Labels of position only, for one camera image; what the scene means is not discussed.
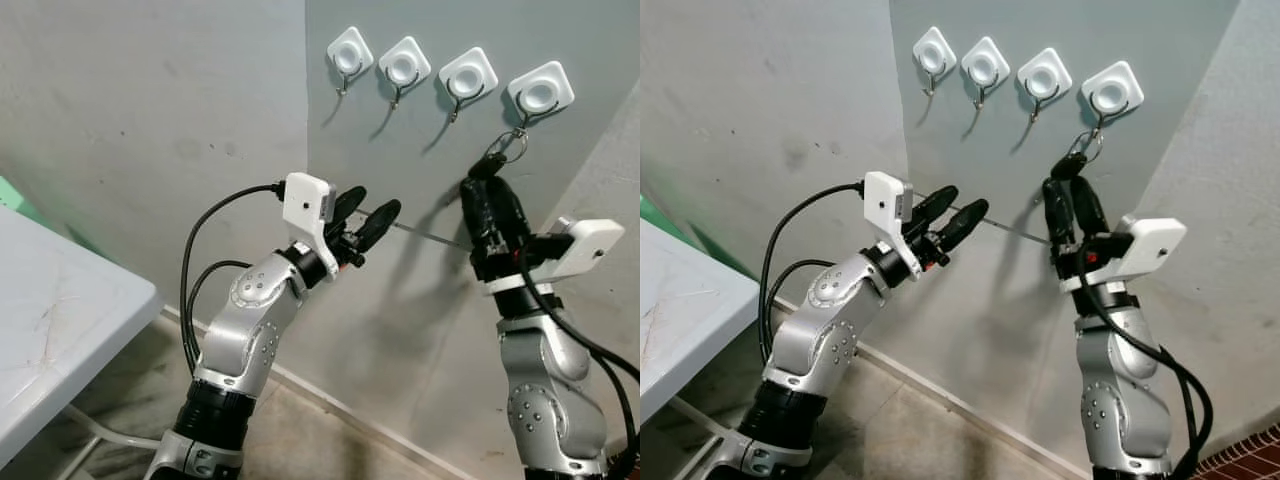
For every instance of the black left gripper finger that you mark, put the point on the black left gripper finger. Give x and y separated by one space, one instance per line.
378 225
348 207
965 224
935 207

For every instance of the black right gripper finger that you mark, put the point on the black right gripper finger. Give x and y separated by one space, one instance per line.
512 215
1058 215
480 215
1090 213

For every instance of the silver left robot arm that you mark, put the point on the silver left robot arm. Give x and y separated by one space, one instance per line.
245 330
825 330

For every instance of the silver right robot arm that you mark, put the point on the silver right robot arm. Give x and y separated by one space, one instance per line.
545 400
1120 400

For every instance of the green object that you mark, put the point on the green object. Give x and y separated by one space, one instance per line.
12 198
658 215

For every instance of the white folding table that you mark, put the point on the white folding table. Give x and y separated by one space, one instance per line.
690 300
60 320

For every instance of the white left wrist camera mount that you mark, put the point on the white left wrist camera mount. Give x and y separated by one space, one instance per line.
882 200
305 200

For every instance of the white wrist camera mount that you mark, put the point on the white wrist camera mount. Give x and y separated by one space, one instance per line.
305 200
1150 243
882 200
590 245

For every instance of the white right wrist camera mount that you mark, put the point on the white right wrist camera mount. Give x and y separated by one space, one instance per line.
1150 243
590 245

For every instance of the white square wall hook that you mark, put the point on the white square wall hook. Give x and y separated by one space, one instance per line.
350 52
985 65
933 52
467 76
404 64
540 92
1043 77
1112 93

